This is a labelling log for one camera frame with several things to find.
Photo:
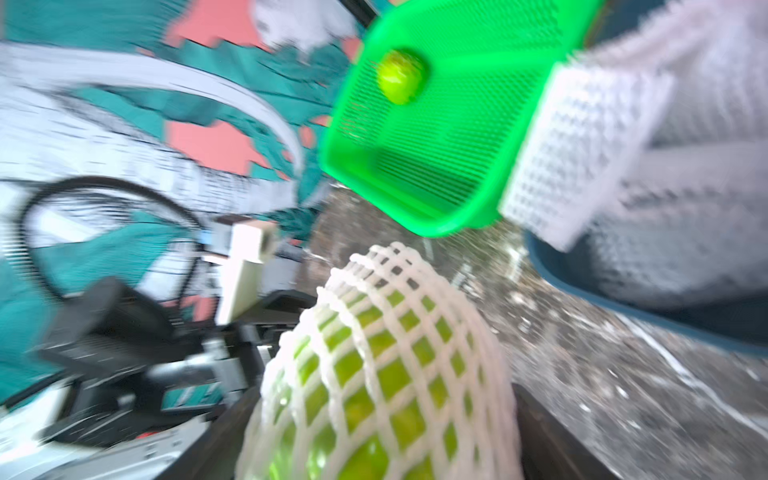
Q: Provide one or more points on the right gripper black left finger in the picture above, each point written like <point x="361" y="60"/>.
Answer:
<point x="214" y="454"/>

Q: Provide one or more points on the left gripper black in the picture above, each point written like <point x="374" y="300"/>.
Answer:
<point x="132" y="367"/>

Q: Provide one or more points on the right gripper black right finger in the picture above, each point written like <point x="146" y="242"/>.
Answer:
<point x="549" y="450"/>

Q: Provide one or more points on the green custard apple front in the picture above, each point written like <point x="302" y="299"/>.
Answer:
<point x="372" y="390"/>

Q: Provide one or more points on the green custard apple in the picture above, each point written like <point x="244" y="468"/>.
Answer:
<point x="372" y="390"/>
<point x="401" y="76"/>

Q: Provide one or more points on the stack of white foam nets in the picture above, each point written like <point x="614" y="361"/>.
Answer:
<point x="660" y="162"/>

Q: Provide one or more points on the dark blue small bin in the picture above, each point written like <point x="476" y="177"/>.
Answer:
<point x="648" y="300"/>

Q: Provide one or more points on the bright green plastic basket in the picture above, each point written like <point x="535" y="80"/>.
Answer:
<point x="440" y="164"/>

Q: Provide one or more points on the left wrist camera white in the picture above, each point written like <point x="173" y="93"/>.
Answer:
<point x="239" y="247"/>

